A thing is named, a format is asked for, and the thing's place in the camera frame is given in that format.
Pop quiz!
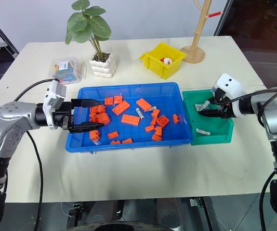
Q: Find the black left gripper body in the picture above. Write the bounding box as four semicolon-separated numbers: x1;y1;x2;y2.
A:
52;101;75;132

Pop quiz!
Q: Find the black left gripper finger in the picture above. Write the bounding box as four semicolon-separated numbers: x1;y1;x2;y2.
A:
70;98;105;109
68;122;106;134

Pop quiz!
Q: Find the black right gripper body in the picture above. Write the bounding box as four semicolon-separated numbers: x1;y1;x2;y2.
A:
212;88;233;119

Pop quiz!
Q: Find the green plastic bin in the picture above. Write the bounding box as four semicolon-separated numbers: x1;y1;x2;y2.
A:
182;89;235;146

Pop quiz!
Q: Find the blue plastic bin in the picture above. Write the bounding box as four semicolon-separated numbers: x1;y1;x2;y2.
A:
65;82;194;155

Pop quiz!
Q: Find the yellow plastic bin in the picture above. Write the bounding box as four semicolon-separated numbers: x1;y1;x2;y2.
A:
138;42;187;80

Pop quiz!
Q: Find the white bubbly plant pot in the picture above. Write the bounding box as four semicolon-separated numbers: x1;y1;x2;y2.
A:
89;52;118;79

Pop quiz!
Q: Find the clear box of colourful pieces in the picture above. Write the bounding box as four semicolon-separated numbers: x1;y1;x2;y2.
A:
47;56;87;85

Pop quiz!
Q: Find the wooden branch stand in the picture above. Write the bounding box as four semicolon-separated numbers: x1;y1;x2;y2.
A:
180;0;224;64

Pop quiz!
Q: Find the grey brick in blue tray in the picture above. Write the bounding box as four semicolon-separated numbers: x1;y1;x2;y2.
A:
135;107;146;120

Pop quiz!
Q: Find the small white red toy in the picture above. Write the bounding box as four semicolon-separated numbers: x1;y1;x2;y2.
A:
159;57;174;66

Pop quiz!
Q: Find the green leafy plant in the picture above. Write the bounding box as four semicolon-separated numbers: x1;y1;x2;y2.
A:
65;0;112;61

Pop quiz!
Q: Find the dark glossy panel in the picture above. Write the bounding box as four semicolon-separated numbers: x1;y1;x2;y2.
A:
213;0;277;90

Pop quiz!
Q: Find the metal table clamp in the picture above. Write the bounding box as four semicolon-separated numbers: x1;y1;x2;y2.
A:
189;197;203;208

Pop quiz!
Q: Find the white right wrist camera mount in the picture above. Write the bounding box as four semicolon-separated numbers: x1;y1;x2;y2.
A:
211;73;247;118

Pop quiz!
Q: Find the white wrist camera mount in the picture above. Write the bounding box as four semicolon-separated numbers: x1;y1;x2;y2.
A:
211;73;247;118
42;79;68;130

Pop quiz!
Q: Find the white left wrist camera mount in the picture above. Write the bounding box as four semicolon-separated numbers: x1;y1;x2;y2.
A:
42;79;68;130

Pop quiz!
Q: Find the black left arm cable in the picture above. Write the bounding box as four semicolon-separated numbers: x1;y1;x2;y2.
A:
14;78;57;231

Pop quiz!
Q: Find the dark metal frame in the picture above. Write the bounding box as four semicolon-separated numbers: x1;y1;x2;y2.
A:
0;7;20;59

